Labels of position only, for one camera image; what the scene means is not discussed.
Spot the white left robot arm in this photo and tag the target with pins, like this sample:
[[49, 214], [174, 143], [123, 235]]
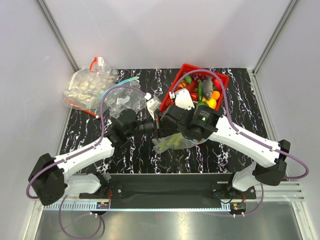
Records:
[[54, 177]]

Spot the red zipper clear bag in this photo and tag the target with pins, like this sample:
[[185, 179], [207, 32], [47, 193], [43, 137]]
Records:
[[85, 89]]

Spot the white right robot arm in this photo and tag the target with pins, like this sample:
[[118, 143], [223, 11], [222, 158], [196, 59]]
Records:
[[269, 165]]

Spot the blue zipper clear bag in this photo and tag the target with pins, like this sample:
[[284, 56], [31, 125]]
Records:
[[184, 144]]

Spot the green toy cucumber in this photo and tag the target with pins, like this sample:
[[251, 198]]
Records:
[[188, 79]]

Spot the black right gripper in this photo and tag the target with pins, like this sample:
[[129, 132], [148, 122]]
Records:
[[192, 110]]

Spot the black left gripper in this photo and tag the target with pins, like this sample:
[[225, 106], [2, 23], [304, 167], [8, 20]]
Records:
[[153, 125]]

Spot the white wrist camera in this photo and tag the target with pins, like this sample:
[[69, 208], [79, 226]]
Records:
[[183, 99], [152, 104]]

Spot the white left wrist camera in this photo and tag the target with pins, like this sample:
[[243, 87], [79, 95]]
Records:
[[152, 104]]

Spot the yellow toy lemon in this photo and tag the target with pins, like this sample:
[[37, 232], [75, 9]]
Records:
[[212, 103]]

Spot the toy leek green white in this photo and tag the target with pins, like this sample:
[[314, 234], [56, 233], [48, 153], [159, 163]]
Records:
[[168, 142]]

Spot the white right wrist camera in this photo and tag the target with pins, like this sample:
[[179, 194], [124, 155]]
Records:
[[183, 99]]

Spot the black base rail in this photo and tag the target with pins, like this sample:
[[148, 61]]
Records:
[[208, 185]]

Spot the orange toy fruit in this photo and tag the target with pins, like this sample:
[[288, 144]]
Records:
[[215, 95]]

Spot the red plastic bin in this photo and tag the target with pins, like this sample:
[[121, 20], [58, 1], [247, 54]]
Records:
[[186, 68]]

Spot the grey toy fish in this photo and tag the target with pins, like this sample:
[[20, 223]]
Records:
[[207, 87]]

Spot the purple toy grapes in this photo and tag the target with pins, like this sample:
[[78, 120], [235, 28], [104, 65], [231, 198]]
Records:
[[198, 77]]

